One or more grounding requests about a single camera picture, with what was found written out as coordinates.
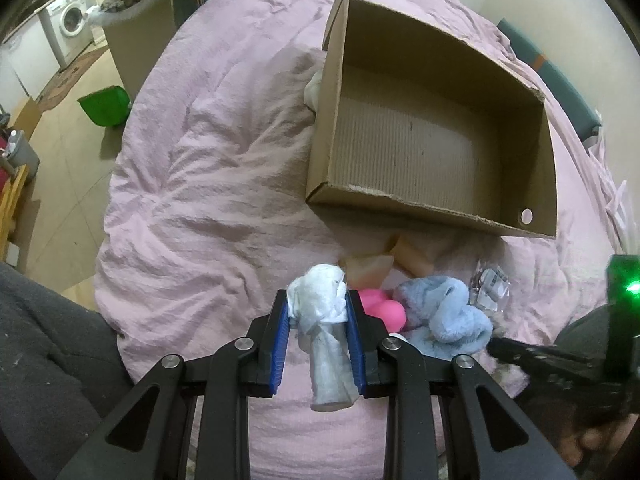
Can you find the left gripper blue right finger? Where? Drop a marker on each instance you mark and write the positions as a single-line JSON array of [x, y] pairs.
[[364, 334]]

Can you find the brown cardboard box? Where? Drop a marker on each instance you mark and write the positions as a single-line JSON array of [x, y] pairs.
[[414, 121]]

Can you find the pink rubber toy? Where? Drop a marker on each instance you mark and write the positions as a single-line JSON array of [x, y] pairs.
[[377, 303]]

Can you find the person's right hand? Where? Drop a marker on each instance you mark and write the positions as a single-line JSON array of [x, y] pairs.
[[598, 445]]

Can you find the white washing machine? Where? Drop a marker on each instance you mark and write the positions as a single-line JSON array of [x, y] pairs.
[[65, 25]]

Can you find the teal headboard cushion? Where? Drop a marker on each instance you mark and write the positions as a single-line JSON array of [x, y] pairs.
[[584, 119]]

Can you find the green plastic bin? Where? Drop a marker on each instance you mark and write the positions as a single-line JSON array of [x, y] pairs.
[[108, 107]]

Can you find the clear plastic packet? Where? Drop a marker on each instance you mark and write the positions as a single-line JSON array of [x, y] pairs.
[[489, 287]]

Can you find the light blue fluffy sock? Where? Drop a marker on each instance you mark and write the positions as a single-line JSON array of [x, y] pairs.
[[441, 322]]

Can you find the grey trash bin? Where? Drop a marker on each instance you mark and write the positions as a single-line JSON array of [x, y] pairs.
[[20, 153]]

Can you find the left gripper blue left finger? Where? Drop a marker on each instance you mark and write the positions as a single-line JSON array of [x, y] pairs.
[[270, 335]]

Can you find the pink duvet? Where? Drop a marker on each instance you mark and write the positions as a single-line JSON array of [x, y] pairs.
[[207, 218]]

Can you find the white frilly sock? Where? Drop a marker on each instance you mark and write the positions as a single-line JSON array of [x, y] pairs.
[[312, 91]]

